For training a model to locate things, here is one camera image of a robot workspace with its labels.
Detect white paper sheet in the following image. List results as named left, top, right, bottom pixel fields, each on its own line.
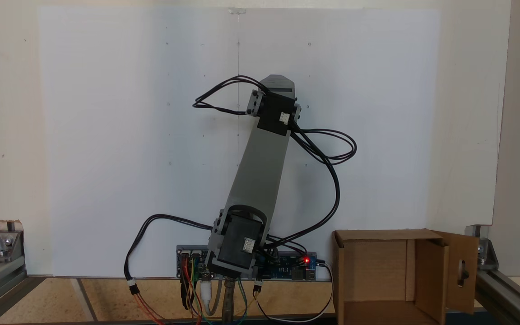
left=237, top=7, right=441, bottom=277
left=38, top=7, right=239, bottom=277

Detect blue circuit board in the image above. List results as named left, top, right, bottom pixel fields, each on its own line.
left=260, top=252, right=318, bottom=281

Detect small board white connectors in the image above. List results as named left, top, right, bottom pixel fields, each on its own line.
left=178, top=251, right=207, bottom=278

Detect brown cardboard box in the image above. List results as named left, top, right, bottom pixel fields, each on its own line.
left=332, top=229, right=479, bottom=325

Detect black looped wrist cable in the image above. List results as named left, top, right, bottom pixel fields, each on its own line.
left=192, top=75, right=270, bottom=116

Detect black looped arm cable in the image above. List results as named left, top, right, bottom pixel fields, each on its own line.
left=260, top=118, right=358, bottom=260

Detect grey board base plate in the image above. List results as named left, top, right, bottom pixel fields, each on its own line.
left=176, top=245, right=319, bottom=283

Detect coloured jumper wire bundle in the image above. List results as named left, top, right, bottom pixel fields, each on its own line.
left=180, top=257, right=248, bottom=325

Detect white plug grey cable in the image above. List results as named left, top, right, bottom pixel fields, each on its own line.
left=199, top=279, right=223, bottom=316

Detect brown clamp handle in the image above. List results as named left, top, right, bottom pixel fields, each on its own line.
left=223, top=279, right=237, bottom=323

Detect black cable with red wires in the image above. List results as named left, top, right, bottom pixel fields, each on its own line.
left=125, top=214, right=218, bottom=325

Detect metal corner bracket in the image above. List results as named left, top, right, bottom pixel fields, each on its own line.
left=465, top=225, right=499, bottom=270
left=0, top=230, right=23, bottom=263

